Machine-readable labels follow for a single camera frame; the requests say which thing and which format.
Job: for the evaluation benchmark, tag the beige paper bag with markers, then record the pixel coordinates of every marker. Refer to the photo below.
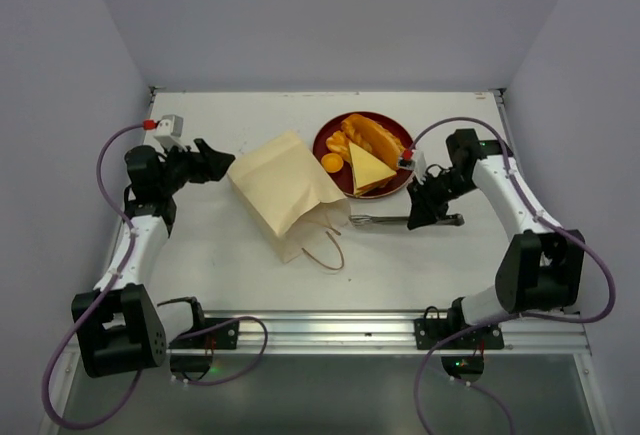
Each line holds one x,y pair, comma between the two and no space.
296,205

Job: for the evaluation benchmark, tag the aluminium rail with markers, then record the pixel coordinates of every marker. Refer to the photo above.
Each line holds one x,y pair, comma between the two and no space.
380,332

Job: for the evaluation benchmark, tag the small round fake bun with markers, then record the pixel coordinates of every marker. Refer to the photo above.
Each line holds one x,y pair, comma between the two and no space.
332,163

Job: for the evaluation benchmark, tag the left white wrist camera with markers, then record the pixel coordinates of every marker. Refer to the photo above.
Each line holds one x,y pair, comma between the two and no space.
168,132

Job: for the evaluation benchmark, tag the fake sandwich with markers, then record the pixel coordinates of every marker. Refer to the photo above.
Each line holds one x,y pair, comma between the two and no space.
368,172

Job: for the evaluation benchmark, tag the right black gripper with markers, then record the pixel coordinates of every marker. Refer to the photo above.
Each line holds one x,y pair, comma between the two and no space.
427,198

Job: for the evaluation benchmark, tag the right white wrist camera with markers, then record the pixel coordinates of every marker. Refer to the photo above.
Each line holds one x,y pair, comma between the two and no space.
412,160

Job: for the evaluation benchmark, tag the braided fake bread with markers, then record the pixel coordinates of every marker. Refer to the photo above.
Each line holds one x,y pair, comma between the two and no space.
339,141
389,148

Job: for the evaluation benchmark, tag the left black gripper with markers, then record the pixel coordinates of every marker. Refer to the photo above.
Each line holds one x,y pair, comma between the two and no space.
206,164

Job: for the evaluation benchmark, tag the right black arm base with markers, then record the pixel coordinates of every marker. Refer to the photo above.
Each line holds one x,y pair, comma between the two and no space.
435,325

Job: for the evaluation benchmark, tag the metal tongs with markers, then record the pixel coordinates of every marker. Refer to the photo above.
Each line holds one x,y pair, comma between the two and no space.
362,220

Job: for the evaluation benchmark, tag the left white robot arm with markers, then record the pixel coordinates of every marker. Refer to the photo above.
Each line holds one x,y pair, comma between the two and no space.
120,328

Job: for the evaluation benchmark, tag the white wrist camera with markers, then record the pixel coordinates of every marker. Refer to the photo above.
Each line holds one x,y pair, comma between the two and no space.
168,132
412,160

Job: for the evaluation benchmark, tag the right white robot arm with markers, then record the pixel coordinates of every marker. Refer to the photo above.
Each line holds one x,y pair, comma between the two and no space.
540,270

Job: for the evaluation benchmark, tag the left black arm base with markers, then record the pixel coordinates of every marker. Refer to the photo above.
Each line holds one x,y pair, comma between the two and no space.
193,338

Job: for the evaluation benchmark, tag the fake hot dog bun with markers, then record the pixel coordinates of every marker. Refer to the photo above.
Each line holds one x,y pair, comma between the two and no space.
368,131

